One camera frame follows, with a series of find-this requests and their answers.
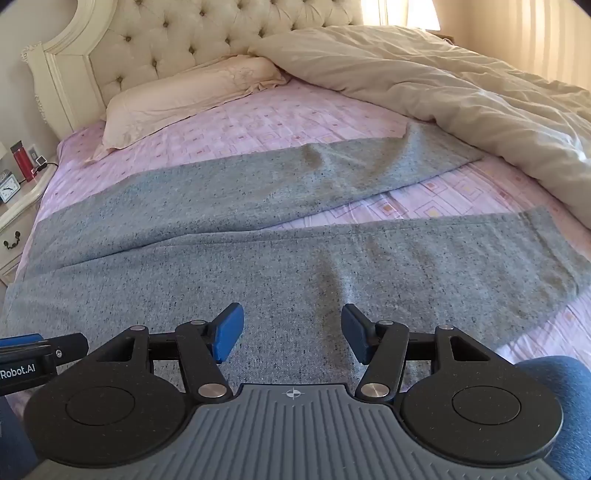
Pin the grey pants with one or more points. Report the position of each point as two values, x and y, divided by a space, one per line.
277 258

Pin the person's right leg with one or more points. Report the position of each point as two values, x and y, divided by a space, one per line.
568 401

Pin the cream tufted headboard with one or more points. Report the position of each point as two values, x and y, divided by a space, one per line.
184 32

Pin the bed with pink patterned sheet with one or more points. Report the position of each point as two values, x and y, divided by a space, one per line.
286 120

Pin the cream curtain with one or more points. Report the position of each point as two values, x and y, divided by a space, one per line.
554 41

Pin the cream table lamp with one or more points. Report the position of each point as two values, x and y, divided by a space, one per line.
427 13

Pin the person's left leg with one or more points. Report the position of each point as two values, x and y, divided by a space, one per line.
14 438

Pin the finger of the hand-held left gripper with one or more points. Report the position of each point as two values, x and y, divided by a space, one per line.
67 347

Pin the cream nightstand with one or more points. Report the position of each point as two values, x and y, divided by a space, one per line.
21 217

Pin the wall charger plug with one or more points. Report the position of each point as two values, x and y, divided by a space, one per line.
40 162

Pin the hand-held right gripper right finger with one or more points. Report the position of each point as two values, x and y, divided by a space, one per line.
355 332

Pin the beige duvet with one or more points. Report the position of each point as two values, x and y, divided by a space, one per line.
461 87

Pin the pale pink pillow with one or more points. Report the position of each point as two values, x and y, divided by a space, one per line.
184 97

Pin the red bottle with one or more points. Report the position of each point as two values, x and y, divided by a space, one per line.
23 162

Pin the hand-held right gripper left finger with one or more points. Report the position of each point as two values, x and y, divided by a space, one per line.
227 332

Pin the small white clock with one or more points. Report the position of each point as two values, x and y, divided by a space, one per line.
7 187

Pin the person's leg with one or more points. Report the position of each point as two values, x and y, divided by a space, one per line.
568 401
14 438

